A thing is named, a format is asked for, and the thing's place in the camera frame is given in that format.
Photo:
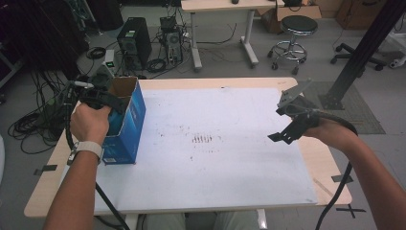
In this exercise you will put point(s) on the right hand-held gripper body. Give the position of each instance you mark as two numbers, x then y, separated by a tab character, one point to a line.
303	110

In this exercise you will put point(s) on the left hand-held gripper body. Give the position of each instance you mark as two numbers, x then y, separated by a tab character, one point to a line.
92	92

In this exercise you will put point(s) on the blue cardboard box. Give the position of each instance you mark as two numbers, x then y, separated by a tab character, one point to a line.
135	127

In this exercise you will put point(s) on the person's right hand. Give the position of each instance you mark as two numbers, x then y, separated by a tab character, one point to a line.
328	132

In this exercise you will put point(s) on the person's left hand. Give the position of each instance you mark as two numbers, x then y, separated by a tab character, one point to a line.
89	124

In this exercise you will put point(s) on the grey power supply unit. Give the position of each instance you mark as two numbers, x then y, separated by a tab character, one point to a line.
109	59

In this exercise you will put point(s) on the wristwatch with white band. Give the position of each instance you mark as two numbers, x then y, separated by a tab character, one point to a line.
87	147

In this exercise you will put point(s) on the grey floor mat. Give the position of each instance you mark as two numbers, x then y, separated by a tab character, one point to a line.
360	115

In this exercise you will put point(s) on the beige tape strip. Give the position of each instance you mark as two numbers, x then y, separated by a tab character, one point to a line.
324	188

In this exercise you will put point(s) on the black computer tower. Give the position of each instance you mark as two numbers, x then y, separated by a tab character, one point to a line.
135	38

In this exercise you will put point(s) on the black tape strip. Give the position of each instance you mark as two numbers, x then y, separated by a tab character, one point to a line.
346	179
46	168

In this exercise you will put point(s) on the black office chair base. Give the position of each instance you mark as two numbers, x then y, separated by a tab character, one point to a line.
346	49

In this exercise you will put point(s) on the dark curtain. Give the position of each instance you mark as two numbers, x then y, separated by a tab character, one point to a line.
38	32

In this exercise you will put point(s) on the black round stool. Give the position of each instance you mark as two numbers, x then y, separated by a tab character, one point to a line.
298	25

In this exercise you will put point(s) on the small open computer case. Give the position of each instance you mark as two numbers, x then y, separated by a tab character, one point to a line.
172	35

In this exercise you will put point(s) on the black tape cross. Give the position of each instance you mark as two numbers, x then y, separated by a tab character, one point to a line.
350	210

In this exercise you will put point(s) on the white table mat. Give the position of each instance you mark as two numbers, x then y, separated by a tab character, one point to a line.
207	179

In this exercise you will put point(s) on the white table leg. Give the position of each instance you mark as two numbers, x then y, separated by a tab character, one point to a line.
261	220
131	223

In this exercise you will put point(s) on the open cardboard box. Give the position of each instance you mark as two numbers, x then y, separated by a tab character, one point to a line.
300	12

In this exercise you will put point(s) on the white device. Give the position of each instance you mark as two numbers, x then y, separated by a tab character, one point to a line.
399	62

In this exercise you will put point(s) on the brown cardboard box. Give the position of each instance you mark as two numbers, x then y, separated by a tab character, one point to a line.
354	16

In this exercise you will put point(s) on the white-legged wooden desk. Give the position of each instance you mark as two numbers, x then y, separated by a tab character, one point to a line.
223	4

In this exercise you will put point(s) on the black metal post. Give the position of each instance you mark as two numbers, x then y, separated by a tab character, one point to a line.
373	38

